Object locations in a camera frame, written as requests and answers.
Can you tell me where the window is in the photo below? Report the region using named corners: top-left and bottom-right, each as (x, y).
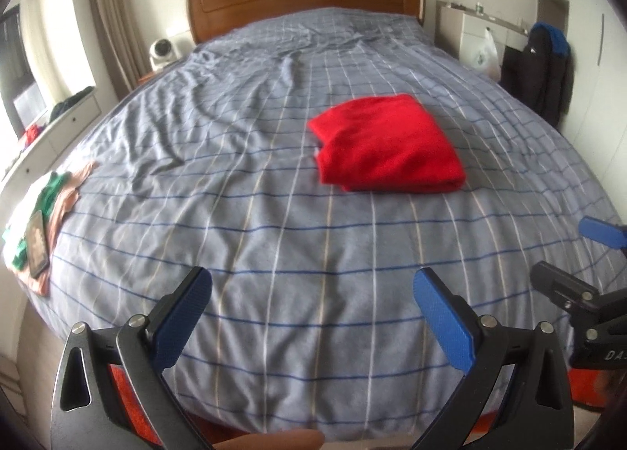
top-left (0, 4), bottom-right (35, 132)

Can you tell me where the white plastic bag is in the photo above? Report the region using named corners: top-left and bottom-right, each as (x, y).
top-left (462, 27), bottom-right (501, 81)

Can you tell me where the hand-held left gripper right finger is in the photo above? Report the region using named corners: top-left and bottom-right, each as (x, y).
top-left (413, 268), bottom-right (576, 450)

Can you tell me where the white dresser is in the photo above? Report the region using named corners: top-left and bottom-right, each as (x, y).
top-left (0, 87), bottom-right (103, 196)

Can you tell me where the white round fan heater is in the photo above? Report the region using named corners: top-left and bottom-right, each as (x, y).
top-left (148, 37), bottom-right (178, 71)

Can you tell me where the grey-blue checked bed blanket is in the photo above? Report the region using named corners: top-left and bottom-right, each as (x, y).
top-left (22, 6), bottom-right (627, 436)

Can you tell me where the white wardrobe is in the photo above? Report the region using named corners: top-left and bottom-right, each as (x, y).
top-left (536, 0), bottom-right (627, 147)

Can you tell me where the blue garment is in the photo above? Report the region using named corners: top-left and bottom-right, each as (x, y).
top-left (531, 21), bottom-right (571, 58)

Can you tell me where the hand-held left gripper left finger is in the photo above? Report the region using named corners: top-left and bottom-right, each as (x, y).
top-left (49, 265), bottom-right (214, 450)

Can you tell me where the phone in brown case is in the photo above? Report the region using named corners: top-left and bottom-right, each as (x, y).
top-left (24, 211), bottom-right (51, 279)

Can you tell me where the red sweater with white print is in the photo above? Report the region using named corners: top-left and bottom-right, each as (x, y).
top-left (308, 93), bottom-right (466, 193)

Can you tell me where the black jacket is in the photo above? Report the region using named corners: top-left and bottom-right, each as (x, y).
top-left (500, 21), bottom-right (575, 125)

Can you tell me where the dark clothes pile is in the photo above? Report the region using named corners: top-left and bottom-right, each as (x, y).
top-left (49, 86), bottom-right (95, 120)

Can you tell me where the pile of clothes green pink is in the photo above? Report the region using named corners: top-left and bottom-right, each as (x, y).
top-left (14, 161), bottom-right (99, 296)

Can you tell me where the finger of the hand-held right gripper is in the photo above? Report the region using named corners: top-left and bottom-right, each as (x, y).
top-left (530, 261), bottom-right (601, 318)
top-left (579, 216), bottom-right (627, 250)

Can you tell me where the beige curtain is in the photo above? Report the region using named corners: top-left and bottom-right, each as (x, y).
top-left (88, 0), bottom-right (148, 98)

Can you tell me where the white desk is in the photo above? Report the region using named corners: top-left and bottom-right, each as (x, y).
top-left (436, 0), bottom-right (532, 71)

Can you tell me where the orange fuzzy bed sheet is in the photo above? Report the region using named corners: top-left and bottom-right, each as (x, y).
top-left (108, 362), bottom-right (627, 431)

